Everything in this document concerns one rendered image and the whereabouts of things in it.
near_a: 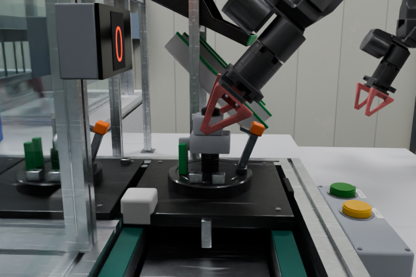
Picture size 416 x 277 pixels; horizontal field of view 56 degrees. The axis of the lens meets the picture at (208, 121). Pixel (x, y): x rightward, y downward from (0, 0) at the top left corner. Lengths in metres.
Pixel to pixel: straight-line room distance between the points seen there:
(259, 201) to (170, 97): 3.40
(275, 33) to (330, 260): 0.32
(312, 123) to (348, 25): 0.99
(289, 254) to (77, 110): 0.31
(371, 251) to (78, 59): 0.39
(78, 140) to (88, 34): 0.13
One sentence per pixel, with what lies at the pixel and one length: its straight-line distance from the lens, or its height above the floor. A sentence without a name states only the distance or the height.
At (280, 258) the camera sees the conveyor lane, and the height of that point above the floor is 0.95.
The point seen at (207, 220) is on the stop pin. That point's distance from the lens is 0.54.
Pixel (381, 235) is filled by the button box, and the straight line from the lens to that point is 0.57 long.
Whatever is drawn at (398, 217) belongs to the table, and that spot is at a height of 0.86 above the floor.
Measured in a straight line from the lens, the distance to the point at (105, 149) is 1.26.
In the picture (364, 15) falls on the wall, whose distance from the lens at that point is 4.05.
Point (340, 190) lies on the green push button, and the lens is 0.66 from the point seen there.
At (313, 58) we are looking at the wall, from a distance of 3.94.
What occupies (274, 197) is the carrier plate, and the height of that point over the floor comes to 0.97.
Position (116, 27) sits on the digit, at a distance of 0.43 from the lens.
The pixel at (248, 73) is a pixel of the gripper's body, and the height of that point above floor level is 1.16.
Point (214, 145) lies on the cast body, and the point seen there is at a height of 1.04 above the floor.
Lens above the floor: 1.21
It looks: 13 degrees down
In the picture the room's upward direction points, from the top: straight up
